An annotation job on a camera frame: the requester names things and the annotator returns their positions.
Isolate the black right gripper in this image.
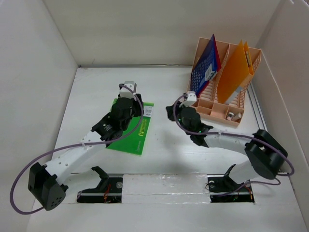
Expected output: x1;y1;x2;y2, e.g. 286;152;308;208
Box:
165;101;191;135

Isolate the staples box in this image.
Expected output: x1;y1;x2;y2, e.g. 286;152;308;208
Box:
231;113;242;121

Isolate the blue folder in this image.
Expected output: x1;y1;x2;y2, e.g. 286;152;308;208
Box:
190;34;217;97

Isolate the red folder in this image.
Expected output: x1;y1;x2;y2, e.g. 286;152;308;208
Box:
214;38;222;72

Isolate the orange folder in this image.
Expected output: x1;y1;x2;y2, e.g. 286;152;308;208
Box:
217;41;253;105

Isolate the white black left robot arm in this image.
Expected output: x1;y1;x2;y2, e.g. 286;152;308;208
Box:
28;93;144;211

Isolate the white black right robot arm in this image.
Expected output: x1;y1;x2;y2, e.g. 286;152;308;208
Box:
166;101;289;190

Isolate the peach plastic file organizer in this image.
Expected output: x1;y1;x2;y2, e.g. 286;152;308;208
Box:
188;36;261;127

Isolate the green folder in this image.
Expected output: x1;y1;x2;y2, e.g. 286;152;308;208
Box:
106;98;155;157

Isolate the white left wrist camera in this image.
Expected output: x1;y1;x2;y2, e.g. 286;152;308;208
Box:
119;81;137;99

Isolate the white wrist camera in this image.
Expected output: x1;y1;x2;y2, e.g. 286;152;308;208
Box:
180;91;197;107
119;81;137;99

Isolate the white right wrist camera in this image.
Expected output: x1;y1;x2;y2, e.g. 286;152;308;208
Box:
180;91;197;107

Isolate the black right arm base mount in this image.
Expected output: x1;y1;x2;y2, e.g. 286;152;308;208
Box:
205;164;254;203

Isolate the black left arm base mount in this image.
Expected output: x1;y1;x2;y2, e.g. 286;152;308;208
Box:
76;166;124;204

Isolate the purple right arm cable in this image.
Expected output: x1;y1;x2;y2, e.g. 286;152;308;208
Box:
173;93;295;197

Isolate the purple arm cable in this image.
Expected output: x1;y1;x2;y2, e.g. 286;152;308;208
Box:
173;93;295;197
9;83;145;215

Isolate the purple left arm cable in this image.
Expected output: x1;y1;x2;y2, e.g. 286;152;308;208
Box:
9;83;145;215

